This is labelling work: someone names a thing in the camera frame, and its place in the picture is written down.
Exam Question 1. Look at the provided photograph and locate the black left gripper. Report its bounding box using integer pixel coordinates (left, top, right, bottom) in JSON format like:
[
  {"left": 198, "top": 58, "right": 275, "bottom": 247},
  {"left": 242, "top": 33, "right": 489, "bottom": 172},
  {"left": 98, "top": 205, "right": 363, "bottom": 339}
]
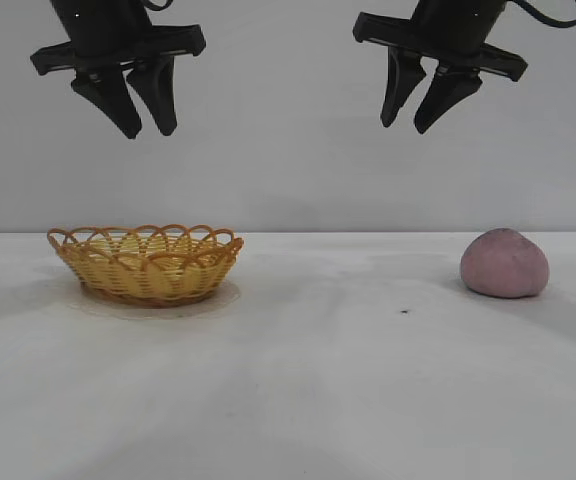
[{"left": 29, "top": 0, "right": 206, "bottom": 141}]

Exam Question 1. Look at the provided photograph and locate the pink round bun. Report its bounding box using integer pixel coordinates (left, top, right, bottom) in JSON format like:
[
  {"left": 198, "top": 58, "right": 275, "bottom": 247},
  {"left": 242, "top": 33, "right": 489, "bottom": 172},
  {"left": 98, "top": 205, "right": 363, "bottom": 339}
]
[{"left": 459, "top": 226, "right": 551, "bottom": 301}]

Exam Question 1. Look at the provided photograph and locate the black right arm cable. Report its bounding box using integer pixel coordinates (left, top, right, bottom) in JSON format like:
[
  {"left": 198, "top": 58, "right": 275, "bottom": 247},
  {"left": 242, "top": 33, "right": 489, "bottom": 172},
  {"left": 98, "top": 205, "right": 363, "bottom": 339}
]
[{"left": 513, "top": 0, "right": 576, "bottom": 30}]

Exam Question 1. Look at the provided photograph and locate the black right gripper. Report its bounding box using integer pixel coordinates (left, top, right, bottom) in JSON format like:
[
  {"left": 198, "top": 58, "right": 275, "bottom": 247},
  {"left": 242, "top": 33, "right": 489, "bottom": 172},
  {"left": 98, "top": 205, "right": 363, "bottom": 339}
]
[{"left": 352, "top": 0, "right": 529, "bottom": 136}]

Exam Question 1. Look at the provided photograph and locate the yellow woven wicker basket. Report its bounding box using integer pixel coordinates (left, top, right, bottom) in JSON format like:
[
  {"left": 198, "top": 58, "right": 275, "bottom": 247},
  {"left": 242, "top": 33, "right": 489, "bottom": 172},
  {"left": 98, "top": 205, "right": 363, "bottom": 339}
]
[{"left": 46, "top": 222, "right": 246, "bottom": 309}]

